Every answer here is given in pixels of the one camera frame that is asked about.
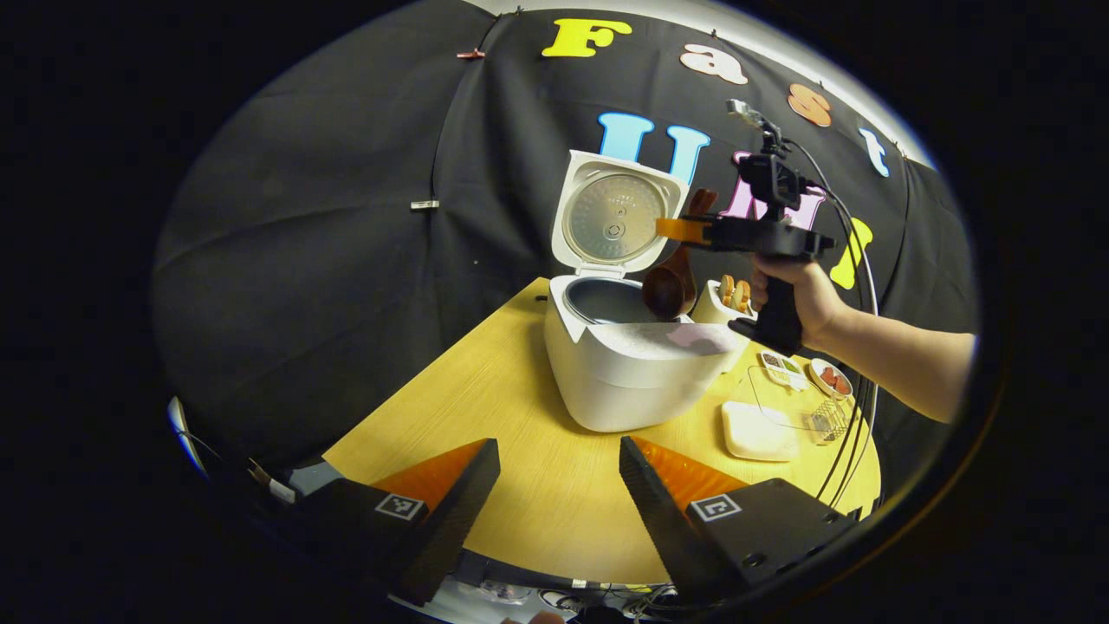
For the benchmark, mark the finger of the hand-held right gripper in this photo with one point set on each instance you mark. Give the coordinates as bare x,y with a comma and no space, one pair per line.
684,230

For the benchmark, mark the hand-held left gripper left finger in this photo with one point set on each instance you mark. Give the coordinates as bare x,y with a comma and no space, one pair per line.
450,529

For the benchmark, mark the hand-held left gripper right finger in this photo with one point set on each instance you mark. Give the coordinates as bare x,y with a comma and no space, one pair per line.
663,529

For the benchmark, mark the dark wooden spoon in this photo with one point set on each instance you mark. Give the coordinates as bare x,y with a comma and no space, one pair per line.
669,290

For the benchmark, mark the white rice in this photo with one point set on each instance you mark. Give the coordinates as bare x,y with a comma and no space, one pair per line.
758,429

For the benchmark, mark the white rice cooker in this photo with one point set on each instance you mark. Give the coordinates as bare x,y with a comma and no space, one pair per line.
641,390

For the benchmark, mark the bread slice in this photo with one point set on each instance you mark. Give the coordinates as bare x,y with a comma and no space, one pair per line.
742,296
727,290

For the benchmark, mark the white toaster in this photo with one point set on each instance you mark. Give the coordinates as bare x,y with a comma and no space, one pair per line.
706,310

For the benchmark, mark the white round plate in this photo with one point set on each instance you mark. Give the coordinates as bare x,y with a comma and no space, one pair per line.
814,374

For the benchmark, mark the white divided dish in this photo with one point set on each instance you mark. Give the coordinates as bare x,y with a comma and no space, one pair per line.
797,380

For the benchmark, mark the red meat piece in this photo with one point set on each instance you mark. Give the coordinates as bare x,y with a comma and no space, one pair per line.
843,384
829,376

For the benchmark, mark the clear plastic container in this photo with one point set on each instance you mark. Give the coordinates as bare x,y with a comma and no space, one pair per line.
780,390

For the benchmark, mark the copper clip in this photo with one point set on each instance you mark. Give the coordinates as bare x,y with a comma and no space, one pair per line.
470,55

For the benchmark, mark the black backdrop cloth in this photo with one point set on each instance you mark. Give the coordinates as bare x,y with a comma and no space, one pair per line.
329,260

